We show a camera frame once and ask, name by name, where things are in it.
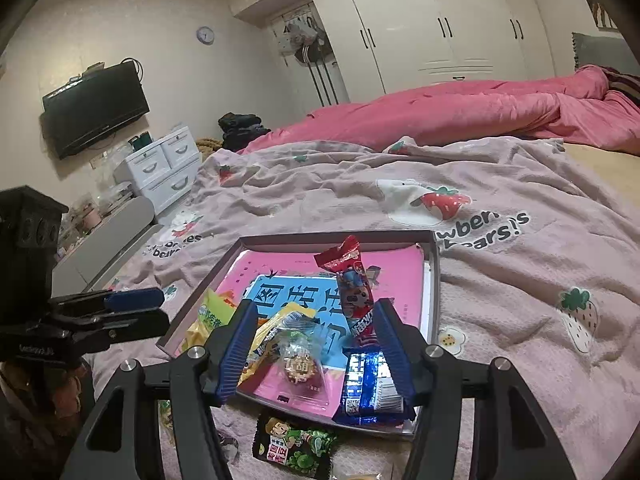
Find blue foil snack packet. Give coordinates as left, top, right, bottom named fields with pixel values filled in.
left=333, top=347, right=416, bottom=426

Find green milk snack packet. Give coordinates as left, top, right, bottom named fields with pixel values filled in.
left=180, top=288, right=236, bottom=352

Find orange yellow snack packet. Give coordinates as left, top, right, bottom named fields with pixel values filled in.
left=239, top=302, right=317, bottom=384

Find black green cartoon snack packet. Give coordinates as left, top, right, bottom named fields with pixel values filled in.
left=252, top=410, right=337, bottom=479

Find clear round pastry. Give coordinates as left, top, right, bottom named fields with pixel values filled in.
left=276, top=318, right=328, bottom=406

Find red blue candy stick packet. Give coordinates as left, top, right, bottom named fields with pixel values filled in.
left=314, top=235, right=378, bottom=347

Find pink blue book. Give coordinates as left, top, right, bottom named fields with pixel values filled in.
left=214, top=244, right=431, bottom=419

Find dark cardboard box tray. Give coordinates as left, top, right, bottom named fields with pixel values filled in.
left=157, top=231, right=439, bottom=425

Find white drawer cabinet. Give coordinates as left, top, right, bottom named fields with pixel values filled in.
left=113, top=126, right=202, bottom=214

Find pink strawberry bear blanket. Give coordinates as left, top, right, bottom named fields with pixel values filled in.
left=111, top=138, right=639, bottom=479

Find dark folded clothes pile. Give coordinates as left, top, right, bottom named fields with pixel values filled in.
left=218, top=113, right=270, bottom=152

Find pink quilt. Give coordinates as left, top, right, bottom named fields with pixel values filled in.
left=244, top=65, right=639, bottom=155

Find hanging bags on hooks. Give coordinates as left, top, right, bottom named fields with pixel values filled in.
left=278, top=14, right=333, bottom=65

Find white wardrobe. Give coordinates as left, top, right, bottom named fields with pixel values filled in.
left=227, top=0, right=555, bottom=102

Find grey quilted headboard cushion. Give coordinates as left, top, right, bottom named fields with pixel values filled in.
left=572, top=32, right=639, bottom=75

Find black wall television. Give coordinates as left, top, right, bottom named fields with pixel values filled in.
left=41, top=58, right=149, bottom=159

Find round wall clock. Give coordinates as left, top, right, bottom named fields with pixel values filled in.
left=196, top=26, right=215, bottom=46

